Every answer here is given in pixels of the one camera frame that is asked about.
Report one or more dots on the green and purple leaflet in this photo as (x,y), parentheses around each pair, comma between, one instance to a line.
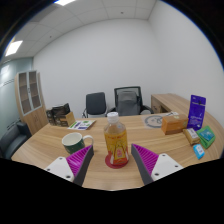
(81,125)

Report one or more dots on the flat round red coaster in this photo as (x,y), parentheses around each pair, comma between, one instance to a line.
(109,163)

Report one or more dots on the round grey printed disc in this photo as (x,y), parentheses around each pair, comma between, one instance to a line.
(153,121)

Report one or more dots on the wooden glass-door shelf cabinet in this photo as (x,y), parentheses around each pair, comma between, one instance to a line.
(31,103)

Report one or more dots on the dark brown carton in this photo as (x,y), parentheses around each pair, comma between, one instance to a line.
(61,109)

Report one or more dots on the flat green box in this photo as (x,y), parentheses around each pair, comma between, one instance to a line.
(206,136)

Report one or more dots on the dark grey office chair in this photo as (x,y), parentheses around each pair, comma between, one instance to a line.
(95,104)

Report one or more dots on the rectangular ceiling light panel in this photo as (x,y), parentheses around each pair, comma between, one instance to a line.
(64,2)
(14,48)

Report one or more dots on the black mesh office chair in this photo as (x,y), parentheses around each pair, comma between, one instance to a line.
(128,101)

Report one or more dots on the small yellow box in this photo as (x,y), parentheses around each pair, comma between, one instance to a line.
(191,136)

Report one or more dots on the small light blue box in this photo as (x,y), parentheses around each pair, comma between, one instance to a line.
(199,151)

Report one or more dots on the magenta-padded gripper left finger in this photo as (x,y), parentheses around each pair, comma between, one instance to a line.
(78,160)

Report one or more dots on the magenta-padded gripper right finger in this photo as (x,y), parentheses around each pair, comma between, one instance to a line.
(148,160)

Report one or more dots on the green and white mug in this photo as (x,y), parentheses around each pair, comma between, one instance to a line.
(73,143)

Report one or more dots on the yellow-labelled drink bottle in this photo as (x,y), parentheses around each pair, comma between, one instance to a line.
(116,143)

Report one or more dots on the small black box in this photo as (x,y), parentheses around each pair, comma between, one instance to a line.
(50,117)

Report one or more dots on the orange cardboard box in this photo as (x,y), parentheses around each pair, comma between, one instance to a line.
(174,124)

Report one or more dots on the black leather sofa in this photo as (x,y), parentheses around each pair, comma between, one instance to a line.
(11,140)

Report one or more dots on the purple standing card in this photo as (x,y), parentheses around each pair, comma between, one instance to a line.
(196,112)

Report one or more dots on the wooden side desk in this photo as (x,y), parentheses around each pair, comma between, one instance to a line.
(168,101)

